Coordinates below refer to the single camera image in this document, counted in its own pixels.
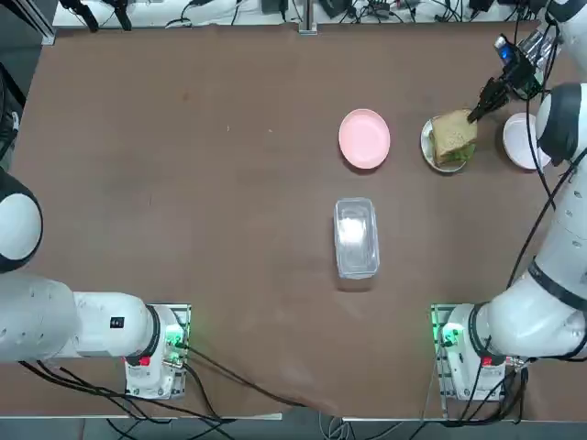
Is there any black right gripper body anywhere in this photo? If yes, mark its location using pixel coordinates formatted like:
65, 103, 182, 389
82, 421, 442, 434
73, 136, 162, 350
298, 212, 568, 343
501, 44, 543, 95

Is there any green lettuce leaf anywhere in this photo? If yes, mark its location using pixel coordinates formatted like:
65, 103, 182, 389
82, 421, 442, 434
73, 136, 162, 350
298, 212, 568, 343
442, 142, 476, 164

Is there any pale round plate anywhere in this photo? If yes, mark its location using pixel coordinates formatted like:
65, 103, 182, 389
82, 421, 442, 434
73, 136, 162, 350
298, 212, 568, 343
502, 112, 552, 171

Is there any white round plate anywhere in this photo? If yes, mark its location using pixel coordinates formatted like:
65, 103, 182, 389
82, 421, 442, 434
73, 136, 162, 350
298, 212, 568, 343
420, 116, 471, 173

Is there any pink round plate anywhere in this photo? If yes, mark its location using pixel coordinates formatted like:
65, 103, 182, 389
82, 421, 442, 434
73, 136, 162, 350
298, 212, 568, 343
338, 108, 392, 171

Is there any red and black power strip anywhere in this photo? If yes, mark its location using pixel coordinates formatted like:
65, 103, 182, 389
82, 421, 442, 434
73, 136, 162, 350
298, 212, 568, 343
361, 0, 394, 19

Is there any clear plastic container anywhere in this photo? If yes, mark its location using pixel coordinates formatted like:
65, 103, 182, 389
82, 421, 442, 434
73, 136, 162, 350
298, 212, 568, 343
333, 196, 381, 281

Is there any black stand leg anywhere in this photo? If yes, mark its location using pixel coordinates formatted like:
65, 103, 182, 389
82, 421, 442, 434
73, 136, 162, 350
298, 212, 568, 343
109, 0, 134, 31
57, 0, 100, 33

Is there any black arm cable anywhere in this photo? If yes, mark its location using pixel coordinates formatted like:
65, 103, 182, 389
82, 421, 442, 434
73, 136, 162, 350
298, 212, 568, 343
506, 0, 587, 294

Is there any aluminium camera post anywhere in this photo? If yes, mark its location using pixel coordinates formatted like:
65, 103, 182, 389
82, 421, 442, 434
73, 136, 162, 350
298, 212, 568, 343
297, 0, 318, 36

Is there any black base cable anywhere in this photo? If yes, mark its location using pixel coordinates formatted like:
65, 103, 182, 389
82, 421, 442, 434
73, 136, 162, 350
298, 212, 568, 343
17, 346, 308, 423
421, 361, 537, 427

